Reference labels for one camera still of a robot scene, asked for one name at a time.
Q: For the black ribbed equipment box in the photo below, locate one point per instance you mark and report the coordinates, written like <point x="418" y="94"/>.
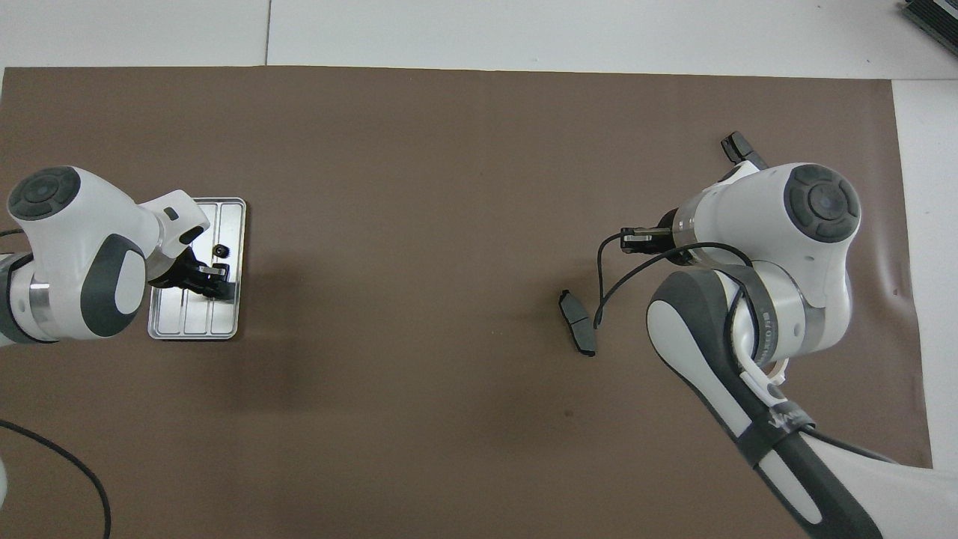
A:
<point x="935" y="19"/>

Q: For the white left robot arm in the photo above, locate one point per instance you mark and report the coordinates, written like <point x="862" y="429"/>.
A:
<point x="75" y="239"/>

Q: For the brown table mat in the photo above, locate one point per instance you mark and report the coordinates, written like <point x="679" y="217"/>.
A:
<point x="449" y="112"/>

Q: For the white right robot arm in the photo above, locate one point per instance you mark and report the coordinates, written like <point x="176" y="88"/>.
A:
<point x="786" y="224"/>

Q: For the wide dark brake pad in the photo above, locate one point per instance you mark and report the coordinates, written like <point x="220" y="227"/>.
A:
<point x="737" y="144"/>

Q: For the silver metal tray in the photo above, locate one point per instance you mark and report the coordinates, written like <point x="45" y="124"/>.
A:
<point x="228" y="224"/>

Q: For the black bearing gear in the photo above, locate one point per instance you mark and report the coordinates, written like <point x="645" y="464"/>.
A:
<point x="221" y="249"/>

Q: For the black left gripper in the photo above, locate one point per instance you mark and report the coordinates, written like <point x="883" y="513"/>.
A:
<point x="178" y="273"/>

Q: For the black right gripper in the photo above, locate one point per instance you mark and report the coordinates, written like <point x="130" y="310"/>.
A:
<point x="670" y="241"/>

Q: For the slim dark brake pad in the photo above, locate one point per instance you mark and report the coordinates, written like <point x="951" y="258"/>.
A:
<point x="578" y="322"/>

